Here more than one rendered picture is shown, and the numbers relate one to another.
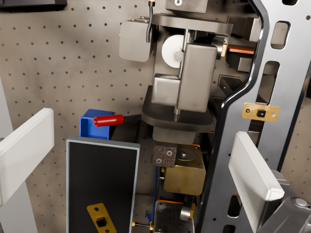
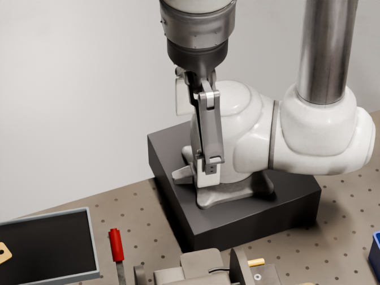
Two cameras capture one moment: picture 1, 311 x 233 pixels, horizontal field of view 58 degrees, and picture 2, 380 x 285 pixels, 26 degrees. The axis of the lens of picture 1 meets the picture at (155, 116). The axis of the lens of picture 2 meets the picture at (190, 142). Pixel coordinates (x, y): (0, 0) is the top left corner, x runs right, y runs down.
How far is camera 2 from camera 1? 1.03 m
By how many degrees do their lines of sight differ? 50
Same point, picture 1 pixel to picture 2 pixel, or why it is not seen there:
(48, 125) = (190, 109)
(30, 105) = not seen: hidden behind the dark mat
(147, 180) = not seen: outside the picture
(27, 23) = (153, 221)
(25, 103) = not seen: hidden behind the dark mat
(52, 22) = (165, 249)
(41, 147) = (183, 104)
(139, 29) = (216, 264)
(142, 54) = (191, 273)
